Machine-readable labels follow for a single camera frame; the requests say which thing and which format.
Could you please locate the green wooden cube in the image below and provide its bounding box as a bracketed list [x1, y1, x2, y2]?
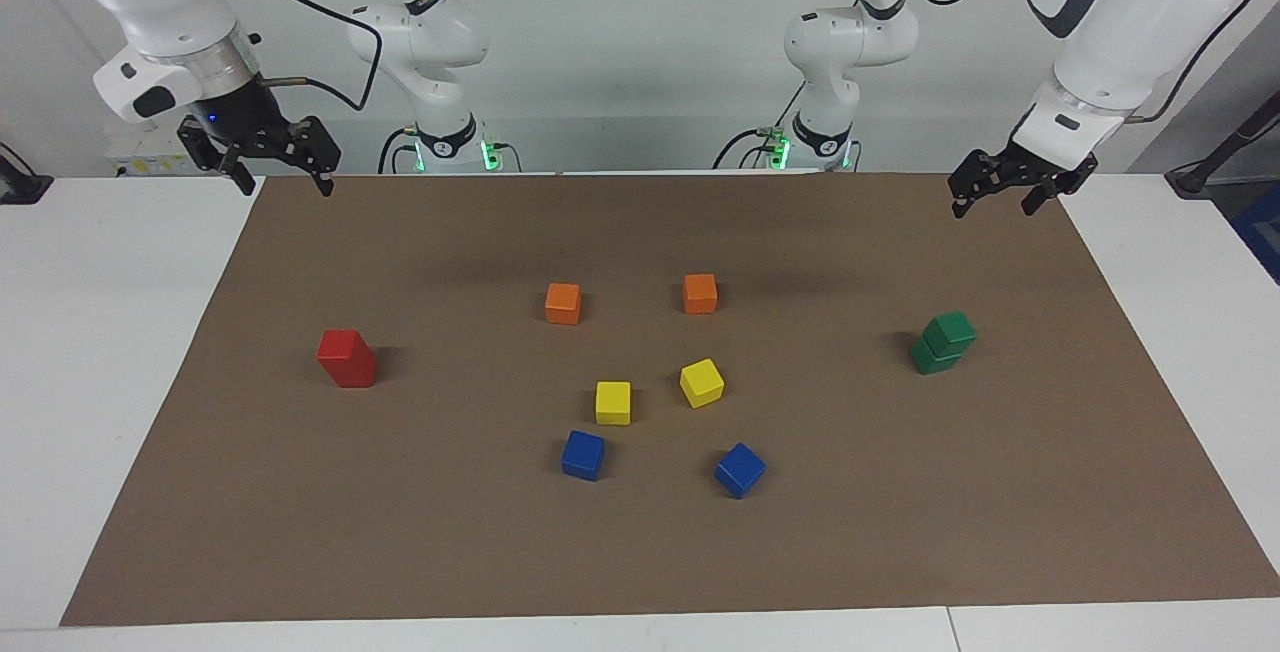
[909, 335, 964, 376]
[921, 310, 979, 354]

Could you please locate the black angled stand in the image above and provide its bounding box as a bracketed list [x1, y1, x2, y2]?
[1165, 87, 1280, 199]

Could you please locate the black table clamp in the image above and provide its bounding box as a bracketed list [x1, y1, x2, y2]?
[0, 142, 54, 205]

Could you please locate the blue crate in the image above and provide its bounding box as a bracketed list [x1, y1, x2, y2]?
[1228, 180, 1280, 285]

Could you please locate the yellow wooden cube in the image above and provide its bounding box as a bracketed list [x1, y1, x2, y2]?
[680, 358, 725, 409]
[595, 381, 633, 426]

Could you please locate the brown paper table mat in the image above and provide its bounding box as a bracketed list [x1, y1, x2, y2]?
[60, 170, 1280, 628]

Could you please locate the blue wooden cube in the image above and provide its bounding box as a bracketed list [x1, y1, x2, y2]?
[560, 430, 607, 482]
[714, 442, 768, 500]

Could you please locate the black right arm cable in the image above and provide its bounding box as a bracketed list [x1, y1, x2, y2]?
[215, 0, 386, 113]

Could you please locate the white wall power box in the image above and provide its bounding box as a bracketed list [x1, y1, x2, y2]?
[103, 127, 219, 177]

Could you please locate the black base cable bundle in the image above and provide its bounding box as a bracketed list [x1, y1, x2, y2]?
[712, 87, 806, 171]

